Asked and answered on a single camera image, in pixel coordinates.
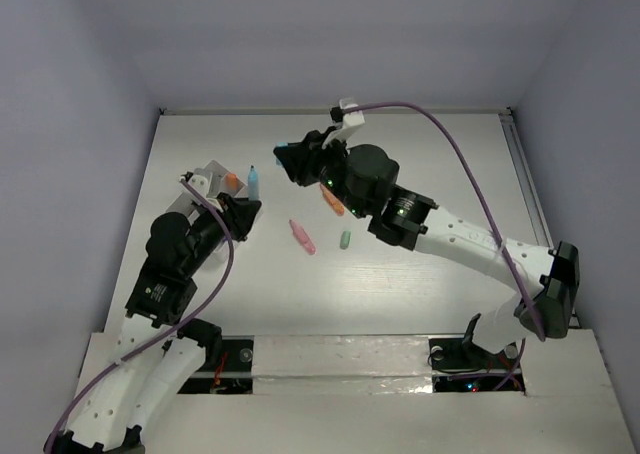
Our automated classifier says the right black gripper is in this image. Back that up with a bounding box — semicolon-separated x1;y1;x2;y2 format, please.
277;125;368;219

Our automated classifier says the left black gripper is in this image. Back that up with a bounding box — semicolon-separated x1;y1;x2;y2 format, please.
183;190;261;273

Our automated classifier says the orange eraser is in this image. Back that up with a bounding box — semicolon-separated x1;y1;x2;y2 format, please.
225;173;239;190

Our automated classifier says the light blue highlighter marker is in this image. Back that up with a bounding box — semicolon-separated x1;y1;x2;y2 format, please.
247;165;260;201

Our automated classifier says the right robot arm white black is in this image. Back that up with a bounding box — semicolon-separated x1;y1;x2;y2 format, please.
274;131;580;366

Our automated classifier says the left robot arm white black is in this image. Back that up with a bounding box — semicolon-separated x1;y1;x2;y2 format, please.
44;193;262;453

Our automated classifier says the white compartment organizer box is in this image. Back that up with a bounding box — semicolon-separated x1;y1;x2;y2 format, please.
164;159;261;255

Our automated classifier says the orange highlighter marker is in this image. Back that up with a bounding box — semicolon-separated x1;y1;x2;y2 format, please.
320;185;345;216

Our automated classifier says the pink highlighter marker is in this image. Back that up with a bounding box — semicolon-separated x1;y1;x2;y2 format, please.
289;219;316;255

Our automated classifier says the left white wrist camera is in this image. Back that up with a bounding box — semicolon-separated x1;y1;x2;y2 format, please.
179;168;222;208

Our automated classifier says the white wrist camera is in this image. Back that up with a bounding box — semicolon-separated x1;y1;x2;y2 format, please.
323;98;365;147
179;168;222;208

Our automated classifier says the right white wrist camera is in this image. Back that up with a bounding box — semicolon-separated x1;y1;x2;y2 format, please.
323;98;365;147

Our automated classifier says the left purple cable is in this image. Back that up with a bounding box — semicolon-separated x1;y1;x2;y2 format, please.
43;178;235;453

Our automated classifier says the purple cable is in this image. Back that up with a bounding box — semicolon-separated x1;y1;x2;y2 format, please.
344;102;549;393
43;178;235;453

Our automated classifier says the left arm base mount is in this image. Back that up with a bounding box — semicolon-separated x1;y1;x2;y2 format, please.
177;319;254;395

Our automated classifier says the aluminium rail right edge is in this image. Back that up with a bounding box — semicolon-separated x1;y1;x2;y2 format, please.
499;113;580;339

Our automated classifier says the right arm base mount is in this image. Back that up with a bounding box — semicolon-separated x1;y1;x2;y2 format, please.
426;314;526;393

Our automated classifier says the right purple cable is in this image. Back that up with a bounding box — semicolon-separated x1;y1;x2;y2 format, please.
344;102;549;393

